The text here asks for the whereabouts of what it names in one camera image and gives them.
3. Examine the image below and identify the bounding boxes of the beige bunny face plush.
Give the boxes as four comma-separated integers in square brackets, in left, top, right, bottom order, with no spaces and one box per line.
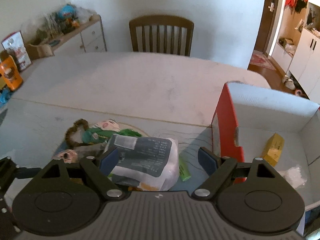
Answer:
[53,149,78,163]

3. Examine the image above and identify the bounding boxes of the green frog tube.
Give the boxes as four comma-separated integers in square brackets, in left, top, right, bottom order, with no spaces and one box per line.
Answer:
[179,157,191,182]

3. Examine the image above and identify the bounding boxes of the green anime plush pouch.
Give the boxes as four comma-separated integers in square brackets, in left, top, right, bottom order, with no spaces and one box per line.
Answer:
[81,119,142,145]

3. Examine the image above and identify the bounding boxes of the yellow small box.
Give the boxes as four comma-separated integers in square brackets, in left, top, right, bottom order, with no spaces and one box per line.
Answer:
[261,133,285,167]

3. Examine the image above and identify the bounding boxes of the clear plastic bag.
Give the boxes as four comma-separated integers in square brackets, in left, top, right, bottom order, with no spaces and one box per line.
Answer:
[278,165,307,189]

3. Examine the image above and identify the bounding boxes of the brown scrunchie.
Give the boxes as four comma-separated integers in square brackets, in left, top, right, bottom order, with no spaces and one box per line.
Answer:
[65,119,89,149]

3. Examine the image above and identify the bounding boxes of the red cardboard shoe box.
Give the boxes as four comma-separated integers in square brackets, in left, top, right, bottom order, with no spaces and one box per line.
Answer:
[212,82,319,239]

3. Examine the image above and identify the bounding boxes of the red patterned rug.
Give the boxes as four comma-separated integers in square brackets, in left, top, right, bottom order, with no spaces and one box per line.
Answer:
[249,50,276,70]

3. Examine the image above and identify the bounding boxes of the red white paper bag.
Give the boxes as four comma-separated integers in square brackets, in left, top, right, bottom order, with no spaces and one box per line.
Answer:
[2,31,32,72]

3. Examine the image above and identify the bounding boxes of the white drawer sideboard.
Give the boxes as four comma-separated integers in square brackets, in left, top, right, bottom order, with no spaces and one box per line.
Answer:
[26,14,107,60]

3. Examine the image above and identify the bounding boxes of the brown wooden chair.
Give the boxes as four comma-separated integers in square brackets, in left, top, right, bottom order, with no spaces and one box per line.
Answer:
[129,15,194,56]

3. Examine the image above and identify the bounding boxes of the blue globe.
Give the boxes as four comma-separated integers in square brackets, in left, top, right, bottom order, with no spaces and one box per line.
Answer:
[57,4,75,21]

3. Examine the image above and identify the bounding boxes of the brown wooden door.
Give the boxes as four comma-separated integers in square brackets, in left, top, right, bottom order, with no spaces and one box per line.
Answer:
[254,0,278,53]

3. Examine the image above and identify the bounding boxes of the white wall cabinets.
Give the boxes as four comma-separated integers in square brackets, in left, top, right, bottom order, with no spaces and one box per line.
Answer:
[270,0,319,103]

